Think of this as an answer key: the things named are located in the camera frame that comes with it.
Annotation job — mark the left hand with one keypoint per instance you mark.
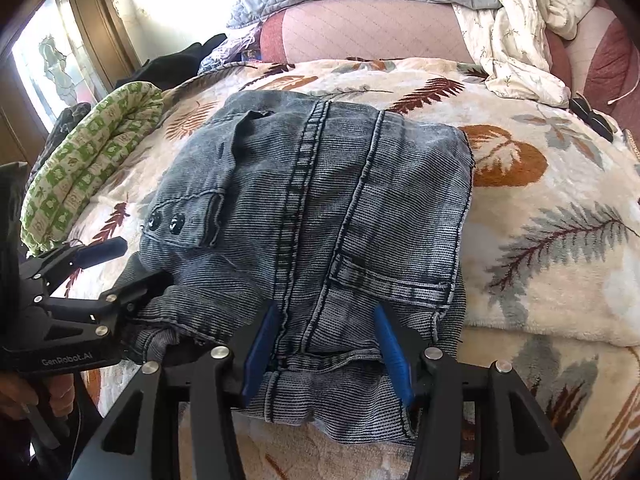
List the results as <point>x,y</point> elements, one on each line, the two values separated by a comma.
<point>17,394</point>

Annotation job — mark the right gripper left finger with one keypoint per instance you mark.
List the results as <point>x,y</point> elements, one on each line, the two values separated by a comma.
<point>226,379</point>

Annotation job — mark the green patterned folded quilt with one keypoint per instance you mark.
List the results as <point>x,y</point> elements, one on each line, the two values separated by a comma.
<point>84,160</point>

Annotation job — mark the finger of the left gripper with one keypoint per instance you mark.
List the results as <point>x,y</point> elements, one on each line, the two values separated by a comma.
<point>95,252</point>
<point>131,298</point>

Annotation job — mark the blue denim pants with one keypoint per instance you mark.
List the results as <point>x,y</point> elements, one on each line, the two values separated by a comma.
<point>327,209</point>

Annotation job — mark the leaf print fleece blanket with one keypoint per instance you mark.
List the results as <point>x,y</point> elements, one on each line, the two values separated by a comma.
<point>550,251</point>

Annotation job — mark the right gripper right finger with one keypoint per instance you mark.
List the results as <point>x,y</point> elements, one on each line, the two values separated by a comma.
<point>432,387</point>

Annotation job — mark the pink quilted bolster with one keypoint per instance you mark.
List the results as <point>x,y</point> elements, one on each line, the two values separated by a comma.
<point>369,29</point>

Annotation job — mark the red pink quilted headboard cushion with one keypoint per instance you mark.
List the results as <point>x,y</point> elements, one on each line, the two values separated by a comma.
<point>602,64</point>

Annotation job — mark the black clothing pile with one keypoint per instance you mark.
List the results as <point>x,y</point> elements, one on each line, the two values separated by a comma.
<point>168,71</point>

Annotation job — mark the cream floral sheet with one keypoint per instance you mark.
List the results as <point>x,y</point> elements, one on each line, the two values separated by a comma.
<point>510,44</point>

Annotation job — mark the purple plastic bag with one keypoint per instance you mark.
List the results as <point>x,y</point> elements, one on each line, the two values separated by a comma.
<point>232,49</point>

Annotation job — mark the wooden window frame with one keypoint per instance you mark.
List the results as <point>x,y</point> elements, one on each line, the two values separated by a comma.
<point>103,33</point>

